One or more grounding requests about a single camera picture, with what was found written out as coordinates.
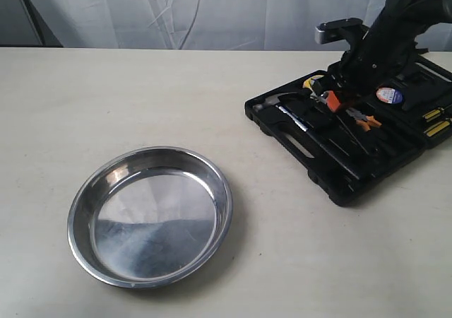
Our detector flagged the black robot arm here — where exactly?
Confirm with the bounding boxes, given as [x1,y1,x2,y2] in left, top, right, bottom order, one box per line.
[314,0,451,112]

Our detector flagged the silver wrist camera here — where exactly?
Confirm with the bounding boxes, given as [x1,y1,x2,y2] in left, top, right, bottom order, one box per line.
[314,18,364,45]

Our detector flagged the white backdrop curtain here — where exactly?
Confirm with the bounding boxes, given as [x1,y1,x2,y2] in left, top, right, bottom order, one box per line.
[0,0,452,52]

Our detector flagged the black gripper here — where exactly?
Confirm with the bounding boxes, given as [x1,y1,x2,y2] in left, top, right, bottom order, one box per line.
[321,24,427,113]

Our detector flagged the black plastic tool case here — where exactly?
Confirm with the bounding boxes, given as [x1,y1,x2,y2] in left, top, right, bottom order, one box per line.
[244,55,451,206]

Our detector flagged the round stainless steel tray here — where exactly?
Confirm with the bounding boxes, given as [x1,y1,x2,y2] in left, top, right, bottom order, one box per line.
[67,146,233,289]

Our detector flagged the yellow handled pliers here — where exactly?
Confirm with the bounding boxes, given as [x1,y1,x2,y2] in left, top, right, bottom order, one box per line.
[346,108,382,131]

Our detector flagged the silver adjustable wrench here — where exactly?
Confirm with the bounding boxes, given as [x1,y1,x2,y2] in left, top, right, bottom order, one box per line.
[310,91,329,105]

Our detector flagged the steel claw hammer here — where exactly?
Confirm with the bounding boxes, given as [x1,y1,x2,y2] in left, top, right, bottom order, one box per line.
[253,93,364,180]

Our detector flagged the yellow measuring tape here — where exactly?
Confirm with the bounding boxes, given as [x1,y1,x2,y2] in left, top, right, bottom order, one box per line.
[303,74,323,92]

